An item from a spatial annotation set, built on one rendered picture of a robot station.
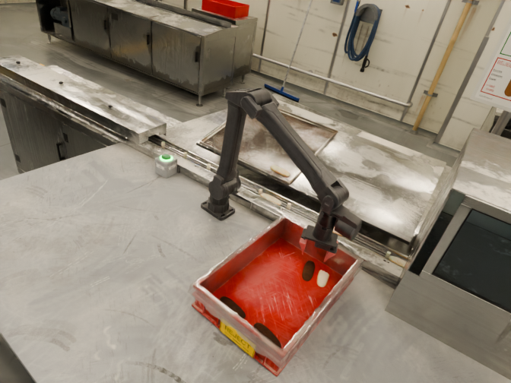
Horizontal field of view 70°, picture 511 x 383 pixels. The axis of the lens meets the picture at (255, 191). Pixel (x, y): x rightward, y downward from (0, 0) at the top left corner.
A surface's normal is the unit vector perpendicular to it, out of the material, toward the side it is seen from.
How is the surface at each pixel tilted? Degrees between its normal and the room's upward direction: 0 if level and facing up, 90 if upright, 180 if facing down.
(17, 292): 0
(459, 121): 90
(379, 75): 90
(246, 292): 0
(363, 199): 10
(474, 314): 91
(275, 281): 0
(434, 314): 89
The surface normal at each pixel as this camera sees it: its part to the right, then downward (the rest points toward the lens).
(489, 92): -0.62, 0.37
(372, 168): 0.05, -0.73
